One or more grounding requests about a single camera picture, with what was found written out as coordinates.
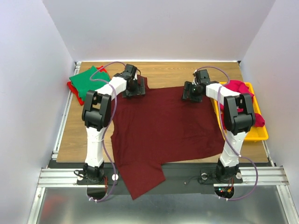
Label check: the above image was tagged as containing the maroon t shirt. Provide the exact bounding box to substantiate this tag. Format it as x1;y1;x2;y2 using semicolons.
111;86;224;199

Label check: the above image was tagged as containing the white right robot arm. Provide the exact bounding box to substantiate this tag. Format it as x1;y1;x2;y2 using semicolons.
182;68;256;182

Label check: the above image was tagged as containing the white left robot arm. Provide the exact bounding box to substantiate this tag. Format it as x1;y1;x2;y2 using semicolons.
80;64;145;184

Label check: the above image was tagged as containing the red t shirt in tray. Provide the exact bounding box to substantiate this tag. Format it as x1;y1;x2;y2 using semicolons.
214;100;224;116

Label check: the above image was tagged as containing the red folded t shirt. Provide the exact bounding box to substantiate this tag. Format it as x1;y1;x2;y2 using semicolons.
67;66;112;105

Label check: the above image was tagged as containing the magenta t shirt in tray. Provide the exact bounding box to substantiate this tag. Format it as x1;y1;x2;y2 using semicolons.
225;80;265;128

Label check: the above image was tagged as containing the green folded t shirt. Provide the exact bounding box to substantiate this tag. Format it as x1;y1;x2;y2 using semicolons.
70;66;112;98

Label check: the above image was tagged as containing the yellow plastic tray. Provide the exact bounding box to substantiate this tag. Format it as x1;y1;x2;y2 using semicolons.
211;82;269;142

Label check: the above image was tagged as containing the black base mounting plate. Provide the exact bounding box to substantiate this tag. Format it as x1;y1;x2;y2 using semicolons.
46;162;243;196

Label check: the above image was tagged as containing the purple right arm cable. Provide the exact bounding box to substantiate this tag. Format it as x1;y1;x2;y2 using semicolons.
193;66;259;202

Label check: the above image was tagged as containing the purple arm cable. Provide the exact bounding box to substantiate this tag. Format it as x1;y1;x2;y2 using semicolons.
90;61;128;203
193;66;259;202

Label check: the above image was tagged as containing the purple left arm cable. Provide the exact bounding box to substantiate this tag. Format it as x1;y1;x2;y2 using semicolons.
90;61;128;203

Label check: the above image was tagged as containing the aluminium frame rail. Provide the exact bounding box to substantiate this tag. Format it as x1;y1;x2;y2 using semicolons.
38;167;289;188

